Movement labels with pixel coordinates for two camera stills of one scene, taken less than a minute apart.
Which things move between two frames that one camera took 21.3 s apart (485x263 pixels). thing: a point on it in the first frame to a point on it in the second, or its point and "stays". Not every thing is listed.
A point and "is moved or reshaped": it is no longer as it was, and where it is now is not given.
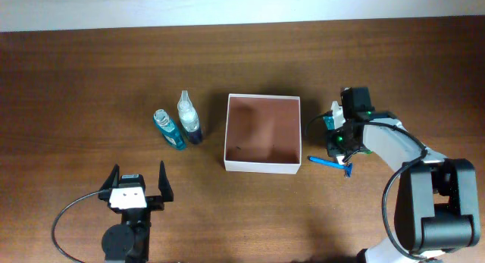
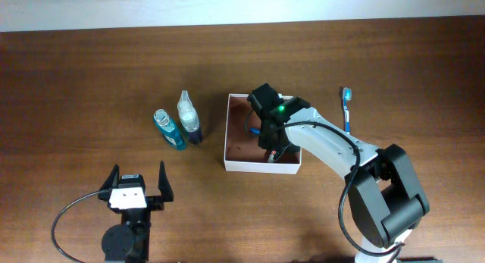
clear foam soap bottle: x=189 y=118 stays
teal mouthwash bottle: x=169 y=132 stays
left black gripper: x=157 y=202 to x=157 y=202
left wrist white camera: x=127 y=198 stays
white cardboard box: x=262 y=134 stays
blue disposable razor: x=348 y=167 is moved or reshaped
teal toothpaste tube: x=330 y=122 to x=271 y=156
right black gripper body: x=339 y=143 to x=277 y=140
